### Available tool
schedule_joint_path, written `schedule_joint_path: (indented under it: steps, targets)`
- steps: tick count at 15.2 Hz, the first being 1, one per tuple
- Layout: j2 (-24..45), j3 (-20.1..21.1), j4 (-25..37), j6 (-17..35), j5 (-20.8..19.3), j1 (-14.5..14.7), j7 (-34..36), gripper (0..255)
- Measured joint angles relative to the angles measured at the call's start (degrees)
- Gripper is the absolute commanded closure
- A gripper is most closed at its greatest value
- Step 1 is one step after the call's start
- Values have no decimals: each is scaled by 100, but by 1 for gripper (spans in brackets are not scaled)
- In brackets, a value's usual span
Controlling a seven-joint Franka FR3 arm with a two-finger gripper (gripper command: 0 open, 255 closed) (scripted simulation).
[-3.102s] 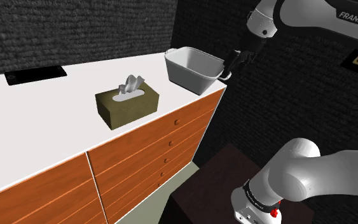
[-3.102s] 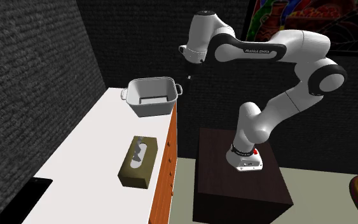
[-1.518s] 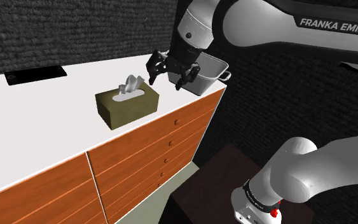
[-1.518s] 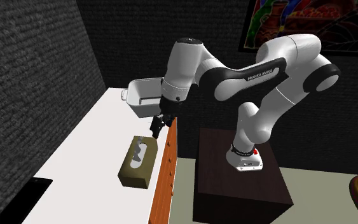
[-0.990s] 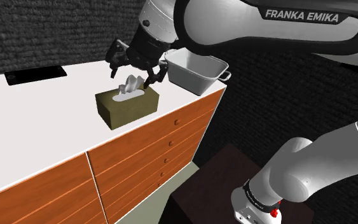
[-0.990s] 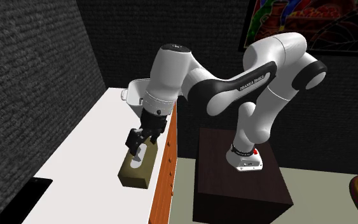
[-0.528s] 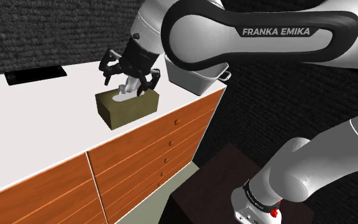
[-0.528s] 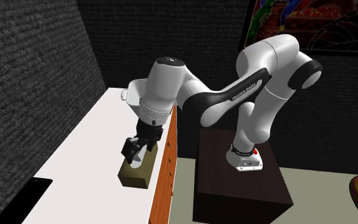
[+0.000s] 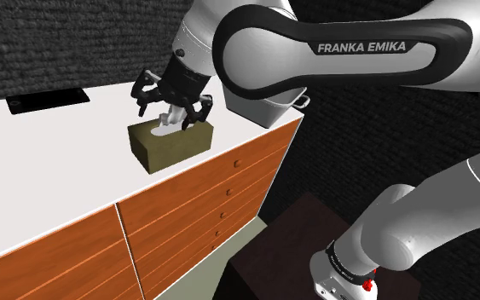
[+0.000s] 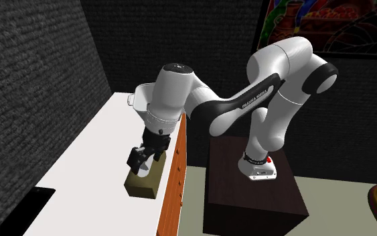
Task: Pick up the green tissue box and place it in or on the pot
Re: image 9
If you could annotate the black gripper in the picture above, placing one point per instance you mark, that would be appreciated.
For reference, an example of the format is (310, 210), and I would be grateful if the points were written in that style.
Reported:
(181, 85)

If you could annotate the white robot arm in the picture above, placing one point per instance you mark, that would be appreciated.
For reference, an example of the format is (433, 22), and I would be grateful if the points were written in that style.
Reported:
(410, 232)

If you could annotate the olive tissue box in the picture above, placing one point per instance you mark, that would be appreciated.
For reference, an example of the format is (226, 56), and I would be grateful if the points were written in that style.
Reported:
(177, 147)

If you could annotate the orange wooden chest of drawers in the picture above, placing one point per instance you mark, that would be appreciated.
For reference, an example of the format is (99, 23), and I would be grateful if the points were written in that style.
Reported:
(198, 191)

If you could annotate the black tablet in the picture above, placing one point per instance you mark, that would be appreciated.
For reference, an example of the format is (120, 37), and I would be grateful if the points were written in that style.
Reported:
(46, 100)

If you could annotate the dark brown robot stand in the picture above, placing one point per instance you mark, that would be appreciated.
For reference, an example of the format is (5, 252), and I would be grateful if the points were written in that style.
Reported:
(281, 249)

